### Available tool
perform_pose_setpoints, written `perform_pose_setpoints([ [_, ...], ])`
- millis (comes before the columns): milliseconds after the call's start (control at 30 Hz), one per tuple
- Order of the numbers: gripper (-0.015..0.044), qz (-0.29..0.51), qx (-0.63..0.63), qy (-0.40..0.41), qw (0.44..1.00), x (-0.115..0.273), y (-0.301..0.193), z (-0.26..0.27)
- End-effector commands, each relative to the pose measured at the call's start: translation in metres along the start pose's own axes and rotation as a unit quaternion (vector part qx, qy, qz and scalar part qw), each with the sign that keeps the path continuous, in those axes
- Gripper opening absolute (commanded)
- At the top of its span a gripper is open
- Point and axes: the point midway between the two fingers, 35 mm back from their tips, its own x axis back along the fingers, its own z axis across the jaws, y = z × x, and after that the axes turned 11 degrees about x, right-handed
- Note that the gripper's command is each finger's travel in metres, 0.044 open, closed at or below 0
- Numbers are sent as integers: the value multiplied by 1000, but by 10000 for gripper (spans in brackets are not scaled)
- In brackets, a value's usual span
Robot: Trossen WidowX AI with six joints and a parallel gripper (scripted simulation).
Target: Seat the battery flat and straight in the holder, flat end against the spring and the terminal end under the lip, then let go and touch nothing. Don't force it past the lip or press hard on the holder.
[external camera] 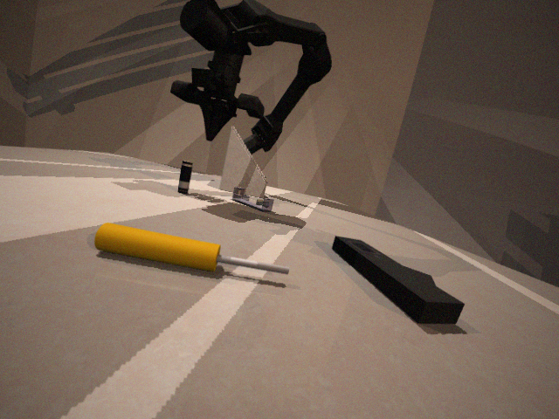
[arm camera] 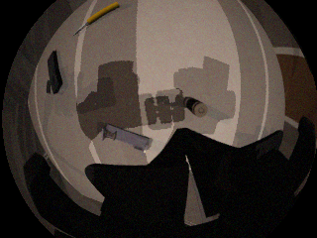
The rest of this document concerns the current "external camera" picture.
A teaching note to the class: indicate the yellow-handled screwdriver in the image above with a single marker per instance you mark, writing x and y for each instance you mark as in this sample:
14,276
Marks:
138,243

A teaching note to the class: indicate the black cylindrical battery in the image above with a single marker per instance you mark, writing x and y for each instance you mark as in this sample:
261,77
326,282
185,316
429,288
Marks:
184,180

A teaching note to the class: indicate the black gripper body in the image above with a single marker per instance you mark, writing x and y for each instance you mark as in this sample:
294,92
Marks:
251,104

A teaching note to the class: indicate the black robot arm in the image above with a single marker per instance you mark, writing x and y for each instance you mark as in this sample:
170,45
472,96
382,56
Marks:
213,27

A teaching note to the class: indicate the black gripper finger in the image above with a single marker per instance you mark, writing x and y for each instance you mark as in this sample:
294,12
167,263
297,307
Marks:
222,114
208,113

